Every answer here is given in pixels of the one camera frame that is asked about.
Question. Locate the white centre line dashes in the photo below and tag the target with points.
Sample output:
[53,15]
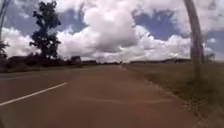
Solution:
[33,94]

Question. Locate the dark line of bushes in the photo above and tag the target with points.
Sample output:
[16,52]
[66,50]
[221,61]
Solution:
[40,61]

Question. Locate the reddish brown asphalt road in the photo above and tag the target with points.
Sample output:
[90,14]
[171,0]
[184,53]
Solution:
[100,100]

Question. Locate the thick grey pole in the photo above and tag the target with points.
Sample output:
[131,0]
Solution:
[196,40]

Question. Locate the tall dark tree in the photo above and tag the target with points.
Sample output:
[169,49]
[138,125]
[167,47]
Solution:
[46,33]

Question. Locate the dry grass verge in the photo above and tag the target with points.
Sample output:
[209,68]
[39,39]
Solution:
[173,76]

